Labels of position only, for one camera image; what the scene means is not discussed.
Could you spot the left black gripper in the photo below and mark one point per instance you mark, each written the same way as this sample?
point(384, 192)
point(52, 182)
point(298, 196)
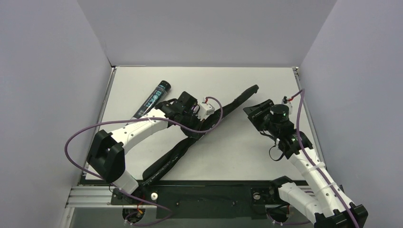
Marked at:
point(195, 126)

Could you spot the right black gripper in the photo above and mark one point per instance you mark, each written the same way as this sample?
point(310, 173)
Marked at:
point(256, 114)

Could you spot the black shuttlecock tube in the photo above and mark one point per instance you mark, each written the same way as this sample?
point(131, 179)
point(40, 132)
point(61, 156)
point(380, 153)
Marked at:
point(156, 95)

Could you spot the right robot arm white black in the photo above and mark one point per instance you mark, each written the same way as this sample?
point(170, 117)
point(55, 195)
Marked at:
point(328, 206)

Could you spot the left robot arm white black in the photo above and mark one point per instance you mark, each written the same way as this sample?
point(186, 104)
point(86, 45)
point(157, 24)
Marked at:
point(108, 149)

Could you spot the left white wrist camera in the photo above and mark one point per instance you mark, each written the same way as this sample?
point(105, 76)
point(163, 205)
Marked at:
point(205, 110)

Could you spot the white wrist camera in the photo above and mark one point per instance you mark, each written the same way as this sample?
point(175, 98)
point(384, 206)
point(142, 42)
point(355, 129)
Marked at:
point(205, 110)
point(287, 102)

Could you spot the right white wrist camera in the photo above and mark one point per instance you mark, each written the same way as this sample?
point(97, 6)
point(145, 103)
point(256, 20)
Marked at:
point(287, 102)

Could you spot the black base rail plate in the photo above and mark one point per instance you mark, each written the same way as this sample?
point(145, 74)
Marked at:
point(204, 199)

